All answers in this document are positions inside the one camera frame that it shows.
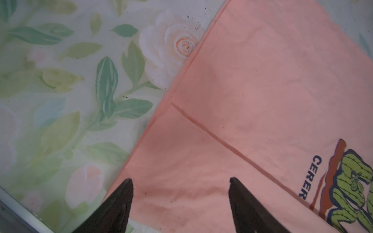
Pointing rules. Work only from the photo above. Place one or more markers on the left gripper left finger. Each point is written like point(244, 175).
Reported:
point(113, 214)

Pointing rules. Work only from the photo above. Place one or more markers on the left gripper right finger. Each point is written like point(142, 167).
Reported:
point(249, 215)

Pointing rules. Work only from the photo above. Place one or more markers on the pink printed t-shirt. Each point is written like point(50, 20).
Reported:
point(277, 96)

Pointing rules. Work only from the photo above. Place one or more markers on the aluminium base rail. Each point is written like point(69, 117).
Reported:
point(27, 220)

